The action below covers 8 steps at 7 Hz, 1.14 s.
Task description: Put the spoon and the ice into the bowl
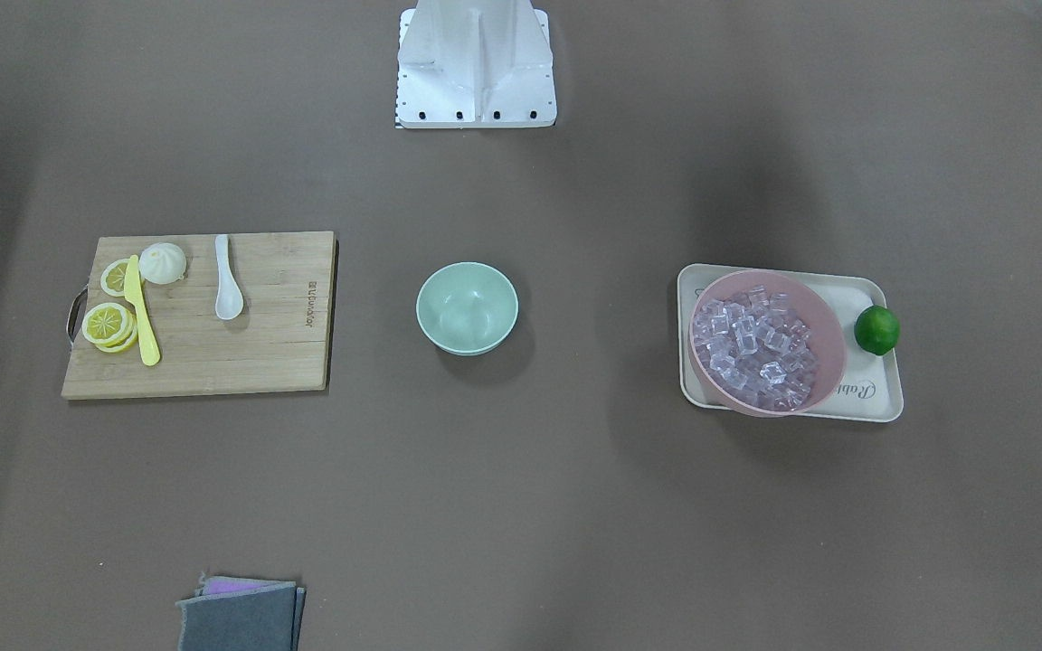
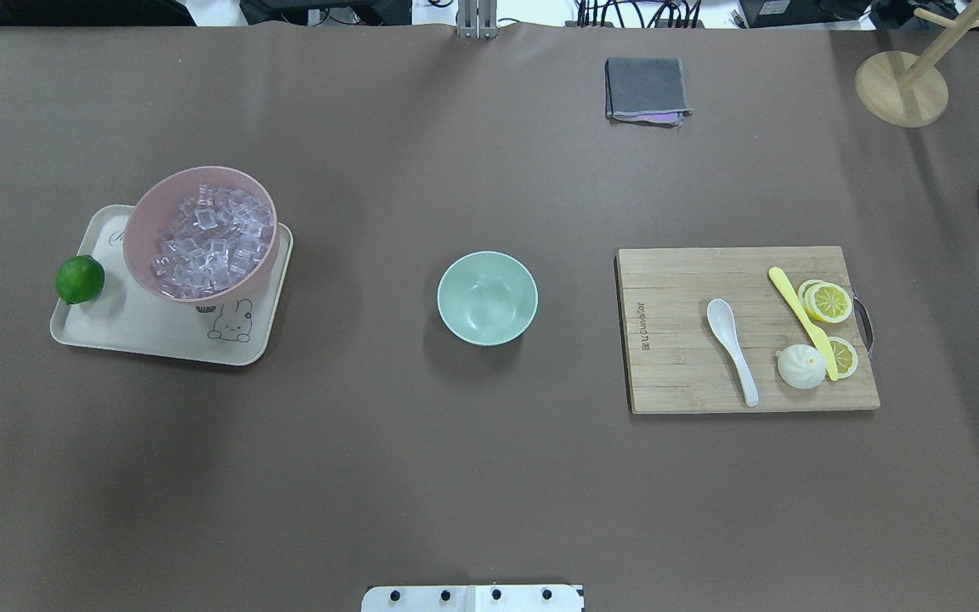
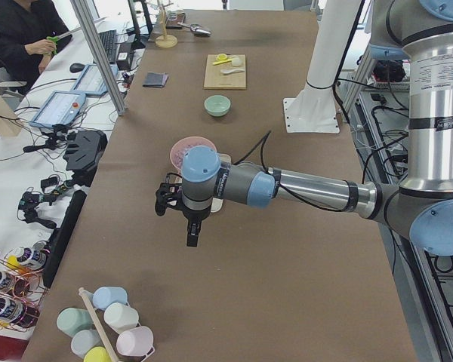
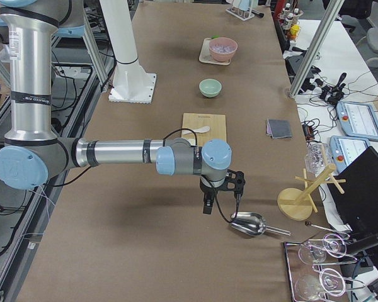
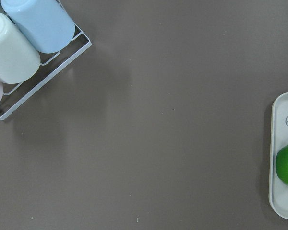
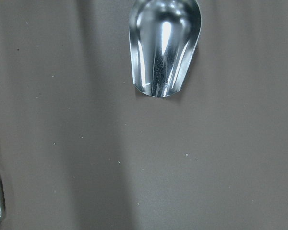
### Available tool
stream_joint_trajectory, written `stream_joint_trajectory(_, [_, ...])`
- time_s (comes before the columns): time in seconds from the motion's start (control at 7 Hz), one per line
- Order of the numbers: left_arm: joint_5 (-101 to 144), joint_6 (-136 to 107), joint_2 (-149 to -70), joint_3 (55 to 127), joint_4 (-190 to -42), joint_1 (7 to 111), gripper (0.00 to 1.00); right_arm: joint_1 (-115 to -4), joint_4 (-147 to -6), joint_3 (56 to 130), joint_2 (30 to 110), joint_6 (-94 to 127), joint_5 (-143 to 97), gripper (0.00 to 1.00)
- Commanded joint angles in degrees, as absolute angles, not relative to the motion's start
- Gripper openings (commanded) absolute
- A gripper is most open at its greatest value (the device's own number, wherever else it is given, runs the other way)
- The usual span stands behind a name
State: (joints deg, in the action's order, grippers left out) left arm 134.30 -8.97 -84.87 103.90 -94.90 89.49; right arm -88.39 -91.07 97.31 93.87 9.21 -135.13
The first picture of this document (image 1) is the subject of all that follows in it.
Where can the clear ice cubes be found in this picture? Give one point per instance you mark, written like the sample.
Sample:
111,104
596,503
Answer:
754,345

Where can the white ceramic spoon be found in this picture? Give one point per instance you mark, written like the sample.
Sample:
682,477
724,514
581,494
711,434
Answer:
229,301

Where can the mint green bowl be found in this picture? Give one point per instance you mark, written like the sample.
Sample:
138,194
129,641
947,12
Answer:
467,308

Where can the pink bowl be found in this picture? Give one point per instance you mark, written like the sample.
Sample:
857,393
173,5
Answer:
833,348

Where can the bamboo cutting board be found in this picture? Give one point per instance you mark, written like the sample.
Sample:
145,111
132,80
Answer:
279,343

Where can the cream serving tray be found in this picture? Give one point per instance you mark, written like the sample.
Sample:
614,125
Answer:
870,388

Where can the green lime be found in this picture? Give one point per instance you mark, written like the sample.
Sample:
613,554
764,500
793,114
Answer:
877,330

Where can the grey folded cloth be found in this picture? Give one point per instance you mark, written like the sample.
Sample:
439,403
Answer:
257,620

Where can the yellow plastic knife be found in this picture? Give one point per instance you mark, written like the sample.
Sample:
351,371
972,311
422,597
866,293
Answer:
149,350

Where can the purple cloth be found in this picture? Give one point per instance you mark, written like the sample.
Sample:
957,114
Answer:
216,584

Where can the lower lemon slice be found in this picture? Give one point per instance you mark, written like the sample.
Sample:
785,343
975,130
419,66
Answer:
110,327

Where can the lemon slice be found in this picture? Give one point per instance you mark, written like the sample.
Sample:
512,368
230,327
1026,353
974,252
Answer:
110,327
112,279

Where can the upper lemon slice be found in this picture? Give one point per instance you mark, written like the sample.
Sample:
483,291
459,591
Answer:
112,279

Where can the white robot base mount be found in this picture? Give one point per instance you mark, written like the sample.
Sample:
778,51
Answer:
474,64

